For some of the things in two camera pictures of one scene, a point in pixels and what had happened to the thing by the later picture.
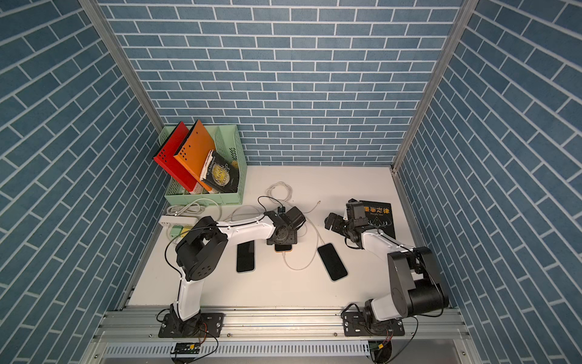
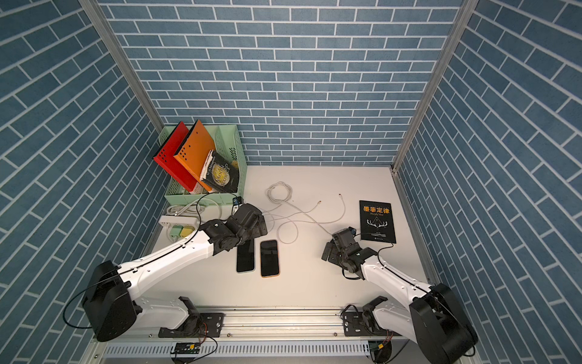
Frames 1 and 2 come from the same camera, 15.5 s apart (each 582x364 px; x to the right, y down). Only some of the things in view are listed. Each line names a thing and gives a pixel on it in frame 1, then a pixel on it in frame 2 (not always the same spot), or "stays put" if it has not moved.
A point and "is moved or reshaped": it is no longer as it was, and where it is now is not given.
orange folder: [194, 153] stays put
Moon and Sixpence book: [220, 173] stays put
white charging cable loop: [317, 246] is moved or reshaped
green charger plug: [176, 230] stays put
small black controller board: [186, 348] stays put
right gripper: [336, 227] → [332, 255]
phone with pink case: [283, 248] → [269, 255]
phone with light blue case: [245, 257] stays put
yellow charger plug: [185, 230] stays put
